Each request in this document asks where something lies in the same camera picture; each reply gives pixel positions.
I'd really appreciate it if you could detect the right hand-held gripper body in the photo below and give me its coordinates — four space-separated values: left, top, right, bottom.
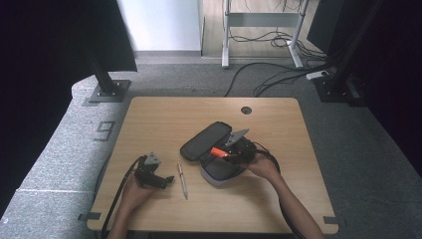
224 127 259 165

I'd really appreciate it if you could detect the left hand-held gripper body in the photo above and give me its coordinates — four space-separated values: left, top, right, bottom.
133 151 163 189

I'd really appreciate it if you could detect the orange highlighter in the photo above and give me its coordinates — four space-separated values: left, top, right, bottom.
210 146 231 159

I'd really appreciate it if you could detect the black zip pencil case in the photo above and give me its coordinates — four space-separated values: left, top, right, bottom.
179 120 249 188

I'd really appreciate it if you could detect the person's right hand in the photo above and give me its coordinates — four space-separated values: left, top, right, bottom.
244 152 284 184

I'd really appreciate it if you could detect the person's left hand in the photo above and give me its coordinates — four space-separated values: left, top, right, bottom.
121 171 157 215

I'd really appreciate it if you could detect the silver pen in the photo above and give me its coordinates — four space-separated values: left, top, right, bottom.
176 160 189 201

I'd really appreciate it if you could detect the black metal stand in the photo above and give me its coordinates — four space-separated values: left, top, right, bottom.
87 49 132 104
312 0 386 108

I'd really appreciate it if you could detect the white power strip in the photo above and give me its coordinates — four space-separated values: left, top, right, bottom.
305 70 330 81

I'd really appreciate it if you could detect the black curtain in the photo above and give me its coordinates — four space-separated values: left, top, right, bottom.
307 0 422 178
0 0 138 218

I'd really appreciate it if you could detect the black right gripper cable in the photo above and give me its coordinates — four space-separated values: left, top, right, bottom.
252 141 307 239

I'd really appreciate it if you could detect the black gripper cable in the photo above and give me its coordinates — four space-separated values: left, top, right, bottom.
100 154 147 239
252 141 307 239

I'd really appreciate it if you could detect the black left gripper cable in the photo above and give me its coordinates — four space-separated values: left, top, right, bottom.
100 154 147 239

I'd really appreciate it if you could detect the bundle of black floor cables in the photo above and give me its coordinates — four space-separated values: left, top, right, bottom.
253 59 336 98

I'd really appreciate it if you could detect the long black floor cable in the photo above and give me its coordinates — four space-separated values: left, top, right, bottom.
224 61 312 98

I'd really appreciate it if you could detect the tangle of cables under desk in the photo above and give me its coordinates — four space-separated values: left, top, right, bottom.
228 29 329 62

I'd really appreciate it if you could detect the white desk frame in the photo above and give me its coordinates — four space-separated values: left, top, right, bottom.
221 0 312 70

